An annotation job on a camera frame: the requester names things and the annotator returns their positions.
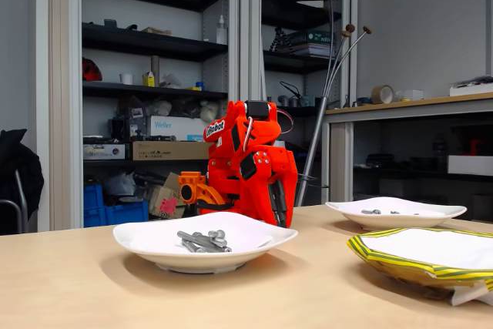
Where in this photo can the small yellow box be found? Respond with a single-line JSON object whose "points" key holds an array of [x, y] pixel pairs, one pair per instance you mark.
{"points": [[148, 80]]}

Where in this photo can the dark green box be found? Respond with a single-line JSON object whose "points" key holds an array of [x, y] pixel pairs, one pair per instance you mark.
{"points": [[317, 37]]}

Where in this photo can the large blue plastic crate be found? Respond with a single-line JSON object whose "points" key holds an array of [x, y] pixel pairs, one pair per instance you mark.
{"points": [[123, 215]]}

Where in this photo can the white plastic bag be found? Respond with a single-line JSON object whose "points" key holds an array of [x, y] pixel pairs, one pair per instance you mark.
{"points": [[159, 108]]}

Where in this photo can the black flexible tripod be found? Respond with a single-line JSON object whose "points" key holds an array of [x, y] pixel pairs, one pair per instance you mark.
{"points": [[280, 40]]}

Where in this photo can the grey metal chair frame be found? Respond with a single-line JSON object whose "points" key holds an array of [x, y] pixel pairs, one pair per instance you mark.
{"points": [[20, 190]]}

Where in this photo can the long brown cardboard box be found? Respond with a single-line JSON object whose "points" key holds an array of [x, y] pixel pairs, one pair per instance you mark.
{"points": [[173, 150]]}

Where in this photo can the black jacket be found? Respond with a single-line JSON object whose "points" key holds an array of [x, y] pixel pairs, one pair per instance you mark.
{"points": [[23, 167]]}

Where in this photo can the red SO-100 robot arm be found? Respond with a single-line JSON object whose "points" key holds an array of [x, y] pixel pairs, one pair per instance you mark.
{"points": [[254, 132]]}

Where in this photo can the white plastic bottle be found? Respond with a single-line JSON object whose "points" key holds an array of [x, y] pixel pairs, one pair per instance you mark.
{"points": [[222, 32]]}

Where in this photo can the orange printed table clamp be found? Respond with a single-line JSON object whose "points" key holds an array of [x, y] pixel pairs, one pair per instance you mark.
{"points": [[196, 182]]}

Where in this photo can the stack of papers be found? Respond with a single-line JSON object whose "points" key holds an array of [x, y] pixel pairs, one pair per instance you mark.
{"points": [[312, 49]]}

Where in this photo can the dark grey cup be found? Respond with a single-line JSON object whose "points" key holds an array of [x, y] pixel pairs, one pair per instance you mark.
{"points": [[110, 23]]}

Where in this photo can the small white box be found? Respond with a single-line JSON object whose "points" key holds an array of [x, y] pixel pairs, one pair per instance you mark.
{"points": [[414, 95]]}

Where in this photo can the red black helmet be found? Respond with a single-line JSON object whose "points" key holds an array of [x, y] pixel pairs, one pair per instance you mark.
{"points": [[91, 71]]}

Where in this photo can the red plastic part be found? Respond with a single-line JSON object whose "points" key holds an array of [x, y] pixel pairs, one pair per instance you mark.
{"points": [[474, 147]]}

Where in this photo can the white tray with clutter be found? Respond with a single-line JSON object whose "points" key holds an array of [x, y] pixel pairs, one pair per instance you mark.
{"points": [[471, 90]]}

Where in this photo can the brown cardboard tube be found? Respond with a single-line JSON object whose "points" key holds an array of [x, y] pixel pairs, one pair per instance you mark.
{"points": [[155, 65]]}

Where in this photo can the cardboard carton with pink label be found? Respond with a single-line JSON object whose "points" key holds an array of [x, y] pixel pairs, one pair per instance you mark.
{"points": [[165, 202]]}

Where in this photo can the low grey wood-topped sideboard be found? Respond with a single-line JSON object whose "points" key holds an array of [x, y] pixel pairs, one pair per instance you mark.
{"points": [[462, 107]]}

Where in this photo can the small blue plastic crate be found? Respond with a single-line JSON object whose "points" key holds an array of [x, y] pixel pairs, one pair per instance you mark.
{"points": [[93, 196]]}

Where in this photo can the small blue container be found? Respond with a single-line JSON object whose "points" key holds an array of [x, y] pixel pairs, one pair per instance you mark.
{"points": [[199, 86]]}

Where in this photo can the white plush item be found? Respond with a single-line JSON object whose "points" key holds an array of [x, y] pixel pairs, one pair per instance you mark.
{"points": [[209, 111]]}

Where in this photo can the flat white printed box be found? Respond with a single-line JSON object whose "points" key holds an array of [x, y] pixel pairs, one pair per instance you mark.
{"points": [[104, 152]]}

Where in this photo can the white square ceramic plate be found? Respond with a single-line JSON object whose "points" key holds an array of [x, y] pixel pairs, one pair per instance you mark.
{"points": [[173, 257], [346, 211]]}

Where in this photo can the brown packing tape roll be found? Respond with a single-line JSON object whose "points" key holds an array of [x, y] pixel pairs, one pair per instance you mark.
{"points": [[379, 95]]}

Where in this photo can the white printed carton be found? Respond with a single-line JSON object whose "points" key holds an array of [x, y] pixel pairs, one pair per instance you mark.
{"points": [[280, 144]]}

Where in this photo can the small wooden board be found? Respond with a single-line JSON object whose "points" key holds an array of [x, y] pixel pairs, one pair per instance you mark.
{"points": [[156, 31]]}

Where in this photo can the white flat storage box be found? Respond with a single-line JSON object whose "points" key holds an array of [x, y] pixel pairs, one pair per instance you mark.
{"points": [[470, 165]]}

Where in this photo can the metal coat stand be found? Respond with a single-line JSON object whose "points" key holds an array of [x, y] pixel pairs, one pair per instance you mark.
{"points": [[308, 171]]}

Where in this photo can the yellow green striped paper plate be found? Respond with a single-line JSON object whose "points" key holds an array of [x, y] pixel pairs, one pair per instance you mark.
{"points": [[385, 263]]}

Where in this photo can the white cup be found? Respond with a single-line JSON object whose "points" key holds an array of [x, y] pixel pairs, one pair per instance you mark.
{"points": [[126, 79]]}

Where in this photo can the white Weller box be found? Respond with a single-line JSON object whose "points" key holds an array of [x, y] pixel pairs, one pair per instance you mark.
{"points": [[181, 126]]}

